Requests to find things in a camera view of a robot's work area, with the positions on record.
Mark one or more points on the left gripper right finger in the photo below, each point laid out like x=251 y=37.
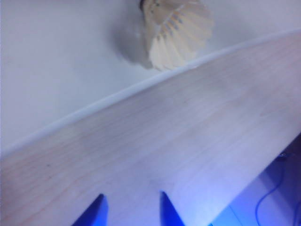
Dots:
x=169 y=212

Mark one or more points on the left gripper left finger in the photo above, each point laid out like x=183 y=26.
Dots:
x=96 y=212

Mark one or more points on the white desk riser board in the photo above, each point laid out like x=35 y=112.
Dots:
x=58 y=58

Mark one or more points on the white feather shuttlecock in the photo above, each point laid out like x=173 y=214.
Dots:
x=178 y=35

